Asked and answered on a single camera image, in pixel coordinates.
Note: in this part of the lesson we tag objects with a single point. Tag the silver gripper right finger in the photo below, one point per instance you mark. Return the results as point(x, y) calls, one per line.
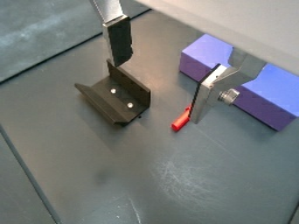
point(217, 85)

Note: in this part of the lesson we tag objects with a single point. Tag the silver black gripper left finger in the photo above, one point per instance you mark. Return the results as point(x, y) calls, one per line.
point(116, 30)

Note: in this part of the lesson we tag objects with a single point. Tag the red peg object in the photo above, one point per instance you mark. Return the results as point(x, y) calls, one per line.
point(179, 122)

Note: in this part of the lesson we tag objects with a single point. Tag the purple base board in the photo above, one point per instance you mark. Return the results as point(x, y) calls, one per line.
point(269, 97)

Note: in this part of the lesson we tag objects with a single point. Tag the black angled bracket holder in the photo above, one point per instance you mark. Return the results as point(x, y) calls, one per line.
point(120, 97)

